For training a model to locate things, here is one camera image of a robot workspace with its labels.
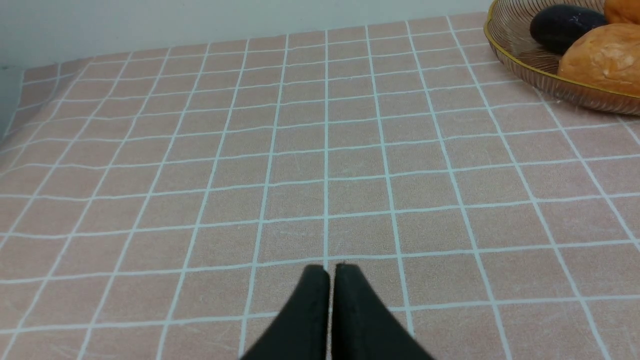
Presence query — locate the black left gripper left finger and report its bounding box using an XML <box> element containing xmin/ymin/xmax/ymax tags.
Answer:
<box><xmin>241</xmin><ymin>264</ymin><xmax>330</xmax><ymax>360</ymax></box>

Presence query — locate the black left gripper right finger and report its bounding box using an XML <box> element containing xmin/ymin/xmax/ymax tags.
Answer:
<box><xmin>331</xmin><ymin>263</ymin><xmax>434</xmax><ymax>360</ymax></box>

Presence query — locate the pink checkered tablecloth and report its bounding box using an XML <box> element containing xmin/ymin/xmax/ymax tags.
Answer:
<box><xmin>0</xmin><ymin>13</ymin><xmax>640</xmax><ymax>360</ymax></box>

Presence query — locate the transparent gold-rimmed glass bowl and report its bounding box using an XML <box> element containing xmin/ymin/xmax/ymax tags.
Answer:
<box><xmin>484</xmin><ymin>0</ymin><xmax>640</xmax><ymax>117</ymax></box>

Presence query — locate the dark purple eggplant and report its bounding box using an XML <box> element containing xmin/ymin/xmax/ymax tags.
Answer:
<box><xmin>529</xmin><ymin>4</ymin><xmax>608</xmax><ymax>55</ymax></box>

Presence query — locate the large orange bread roll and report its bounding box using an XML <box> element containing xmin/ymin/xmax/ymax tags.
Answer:
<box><xmin>557</xmin><ymin>23</ymin><xmax>640</xmax><ymax>97</ymax></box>

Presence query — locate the small orange bread roll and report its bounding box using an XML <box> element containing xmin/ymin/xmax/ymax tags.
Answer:
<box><xmin>603</xmin><ymin>0</ymin><xmax>640</xmax><ymax>25</ymax></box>

